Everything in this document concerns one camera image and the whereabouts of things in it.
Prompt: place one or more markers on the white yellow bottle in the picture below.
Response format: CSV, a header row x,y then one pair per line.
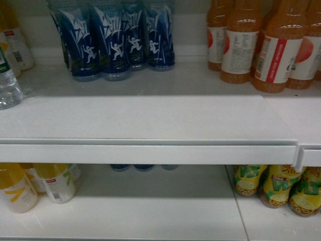
x,y
17,191
13,42

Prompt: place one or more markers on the lemon tea bottle middle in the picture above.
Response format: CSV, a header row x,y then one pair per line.
x,y
274,192

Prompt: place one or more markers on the white yellow bottle lower left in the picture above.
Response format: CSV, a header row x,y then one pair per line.
x,y
17,191

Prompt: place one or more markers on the blue sports drink bottle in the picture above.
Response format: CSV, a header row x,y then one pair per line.
x,y
159,29
72,22
133,26
106,19

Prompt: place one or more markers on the lemon tea bottle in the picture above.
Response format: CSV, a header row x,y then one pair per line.
x,y
274,192
305,197
247,179

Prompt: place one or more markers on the lemon tea bottle right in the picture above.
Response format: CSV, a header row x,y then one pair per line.
x,y
305,197

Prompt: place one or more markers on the orange juice bottle white label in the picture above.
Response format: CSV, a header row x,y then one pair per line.
x,y
242,32

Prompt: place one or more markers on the white yellow bottle upper left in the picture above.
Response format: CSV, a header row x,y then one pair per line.
x,y
13,42

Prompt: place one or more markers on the water bottle at left edge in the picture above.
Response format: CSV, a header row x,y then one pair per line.
x,y
11,94

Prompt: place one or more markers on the white green bottle lower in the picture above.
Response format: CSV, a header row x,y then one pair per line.
x,y
57,180

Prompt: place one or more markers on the orange juice bottle red stripe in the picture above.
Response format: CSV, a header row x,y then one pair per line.
x,y
283,38

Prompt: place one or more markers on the orange juice bottle right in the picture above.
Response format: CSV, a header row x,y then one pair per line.
x,y
308,57

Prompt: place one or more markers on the white middle shelf board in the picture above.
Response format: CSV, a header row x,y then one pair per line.
x,y
183,116

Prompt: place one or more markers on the lemon tea bottle left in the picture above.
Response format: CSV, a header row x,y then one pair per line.
x,y
247,179

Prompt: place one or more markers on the orange juice bottle far left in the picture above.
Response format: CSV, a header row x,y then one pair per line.
x,y
217,17

